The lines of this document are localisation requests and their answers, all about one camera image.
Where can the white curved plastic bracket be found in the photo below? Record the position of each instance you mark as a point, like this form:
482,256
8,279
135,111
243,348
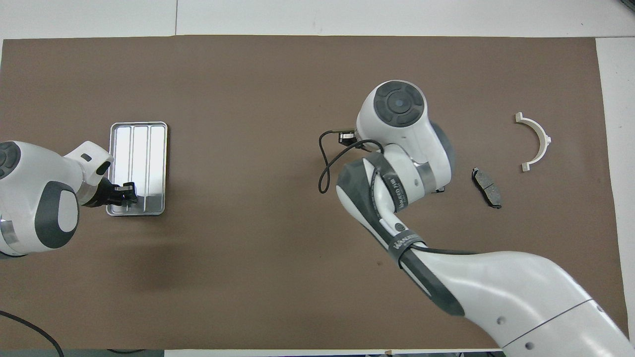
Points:
538,134

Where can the brown table mat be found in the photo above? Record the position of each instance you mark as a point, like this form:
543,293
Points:
258,248

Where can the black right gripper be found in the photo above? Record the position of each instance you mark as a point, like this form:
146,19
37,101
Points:
348,137

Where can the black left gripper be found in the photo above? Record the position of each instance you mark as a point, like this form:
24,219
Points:
106,196

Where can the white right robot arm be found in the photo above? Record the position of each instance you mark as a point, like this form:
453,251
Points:
397,129

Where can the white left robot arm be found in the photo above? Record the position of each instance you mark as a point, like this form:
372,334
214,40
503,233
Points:
34,198

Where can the curved grey brake pad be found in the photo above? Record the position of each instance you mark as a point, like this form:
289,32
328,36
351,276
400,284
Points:
487,187

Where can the silver metal tray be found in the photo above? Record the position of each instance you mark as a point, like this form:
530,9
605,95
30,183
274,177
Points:
141,148

